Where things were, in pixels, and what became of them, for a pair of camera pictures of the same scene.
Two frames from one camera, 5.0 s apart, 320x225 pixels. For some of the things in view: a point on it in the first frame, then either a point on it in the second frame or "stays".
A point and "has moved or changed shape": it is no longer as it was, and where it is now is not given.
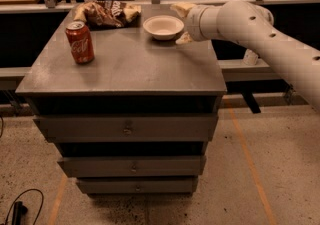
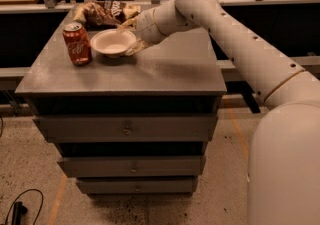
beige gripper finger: [185, 38] -> [137, 47]
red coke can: [81, 43] stays
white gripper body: [194, 23] -> [145, 26]
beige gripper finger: [182, 8] -> [130, 23]
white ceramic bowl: [163, 27] has moved or changed shape
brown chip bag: [107, 14] stays
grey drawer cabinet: [137, 118] stays
